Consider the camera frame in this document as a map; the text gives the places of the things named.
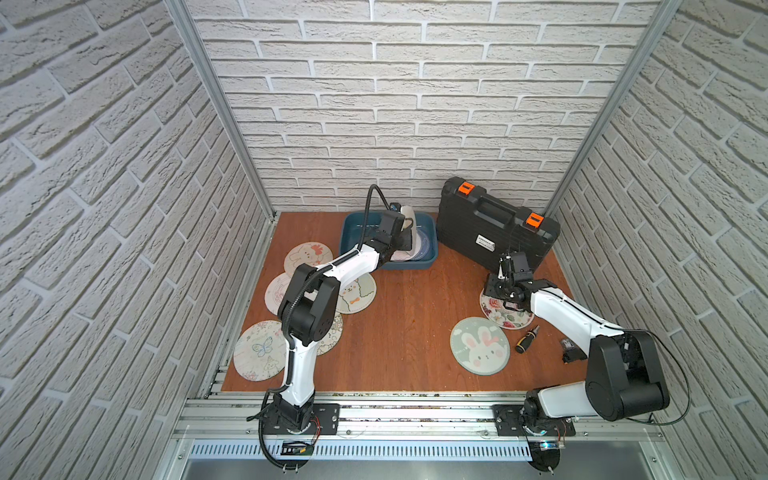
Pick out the pale white coaster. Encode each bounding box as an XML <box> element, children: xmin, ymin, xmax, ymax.
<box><xmin>391</xmin><ymin>205</ymin><xmax>422</xmax><ymax>262</ymax></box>

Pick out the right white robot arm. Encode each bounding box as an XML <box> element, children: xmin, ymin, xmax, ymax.
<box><xmin>484</xmin><ymin>252</ymin><xmax>670</xmax><ymax>427</ymax></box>

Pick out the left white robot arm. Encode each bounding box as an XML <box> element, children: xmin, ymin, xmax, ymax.
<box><xmin>272</xmin><ymin>210</ymin><xmax>415</xmax><ymax>430</ymax></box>

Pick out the teal plastic storage box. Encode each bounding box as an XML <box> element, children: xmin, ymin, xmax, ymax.
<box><xmin>338</xmin><ymin>211</ymin><xmax>438</xmax><ymax>270</ymax></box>

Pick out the black yellow screwdriver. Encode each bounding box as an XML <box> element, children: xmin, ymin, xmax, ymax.
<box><xmin>515</xmin><ymin>326</ymin><xmax>540</xmax><ymax>354</ymax></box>

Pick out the black plastic tool case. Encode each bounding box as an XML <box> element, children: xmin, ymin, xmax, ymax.
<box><xmin>436</xmin><ymin>176</ymin><xmax>561</xmax><ymax>285</ymax></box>

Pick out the white bear flower coaster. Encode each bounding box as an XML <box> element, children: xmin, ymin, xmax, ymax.
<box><xmin>336</xmin><ymin>274</ymin><xmax>377</xmax><ymax>315</ymax></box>

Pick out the green white bunny coaster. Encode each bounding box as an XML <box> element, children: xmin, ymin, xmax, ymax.
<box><xmin>450</xmin><ymin>317</ymin><xmax>510</xmax><ymax>376</ymax></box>

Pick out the small black clip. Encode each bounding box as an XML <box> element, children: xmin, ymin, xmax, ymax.
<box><xmin>560</xmin><ymin>338</ymin><xmax>588</xmax><ymax>364</ymax></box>

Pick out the cream line-art coaster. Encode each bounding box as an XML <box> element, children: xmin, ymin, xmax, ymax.
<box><xmin>317</xmin><ymin>312</ymin><xmax>343</xmax><ymax>356</ymax></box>

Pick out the pink rainbow unicorn coaster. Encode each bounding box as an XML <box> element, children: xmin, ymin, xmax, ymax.
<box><xmin>264</xmin><ymin>272</ymin><xmax>291</xmax><ymax>316</ymax></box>

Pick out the butterfly pastel coaster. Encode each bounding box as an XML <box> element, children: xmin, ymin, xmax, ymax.
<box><xmin>233</xmin><ymin>320</ymin><xmax>287</xmax><ymax>382</ymax></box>

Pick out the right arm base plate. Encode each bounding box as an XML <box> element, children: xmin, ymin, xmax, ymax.
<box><xmin>491</xmin><ymin>403</ymin><xmax>576</xmax><ymax>438</ymax></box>

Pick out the black corrugated cable conduit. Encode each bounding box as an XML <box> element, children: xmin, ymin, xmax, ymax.
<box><xmin>281</xmin><ymin>184</ymin><xmax>397</xmax><ymax>391</ymax></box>

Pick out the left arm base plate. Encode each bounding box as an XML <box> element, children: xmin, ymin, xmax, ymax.
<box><xmin>262</xmin><ymin>403</ymin><xmax>341</xmax><ymax>436</ymax></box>

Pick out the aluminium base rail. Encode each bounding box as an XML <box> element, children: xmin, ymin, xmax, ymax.
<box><xmin>171</xmin><ymin>392</ymin><xmax>666</xmax><ymax>461</ymax></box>

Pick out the aluminium corner post left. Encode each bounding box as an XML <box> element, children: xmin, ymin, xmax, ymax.
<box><xmin>166</xmin><ymin>0</ymin><xmax>277</xmax><ymax>222</ymax></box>

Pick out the aluminium corner post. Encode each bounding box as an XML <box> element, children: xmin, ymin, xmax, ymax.
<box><xmin>544</xmin><ymin>0</ymin><xmax>682</xmax><ymax>217</ymax></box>
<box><xmin>166</xmin><ymin>0</ymin><xmax>277</xmax><ymax>222</ymax></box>

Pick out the aluminium corner post right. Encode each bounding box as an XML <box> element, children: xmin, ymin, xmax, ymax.
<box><xmin>544</xmin><ymin>0</ymin><xmax>682</xmax><ymax>217</ymax></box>

